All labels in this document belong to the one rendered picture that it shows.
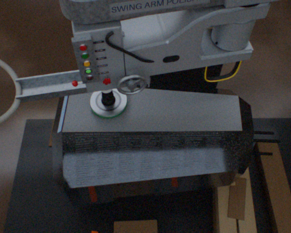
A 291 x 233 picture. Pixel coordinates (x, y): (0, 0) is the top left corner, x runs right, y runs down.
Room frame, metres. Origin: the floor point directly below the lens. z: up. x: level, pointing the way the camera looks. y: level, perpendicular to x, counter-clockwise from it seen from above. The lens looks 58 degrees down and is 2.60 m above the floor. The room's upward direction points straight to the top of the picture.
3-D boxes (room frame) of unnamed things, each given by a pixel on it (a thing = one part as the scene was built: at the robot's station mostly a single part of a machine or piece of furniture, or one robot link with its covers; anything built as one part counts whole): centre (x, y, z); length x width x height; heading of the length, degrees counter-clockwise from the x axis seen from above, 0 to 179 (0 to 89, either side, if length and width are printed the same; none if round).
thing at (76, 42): (1.02, 0.26, 1.41); 0.08 x 0.03 x 0.28; 102
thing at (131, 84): (1.05, 0.08, 1.23); 0.15 x 0.10 x 0.15; 102
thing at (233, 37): (1.28, -0.43, 1.38); 0.19 x 0.19 x 0.20
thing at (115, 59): (1.16, 0.14, 1.36); 0.36 x 0.22 x 0.45; 102
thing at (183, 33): (1.21, -0.17, 1.34); 0.74 x 0.23 x 0.49; 102
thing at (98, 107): (1.15, 0.22, 0.91); 0.21 x 0.21 x 0.01
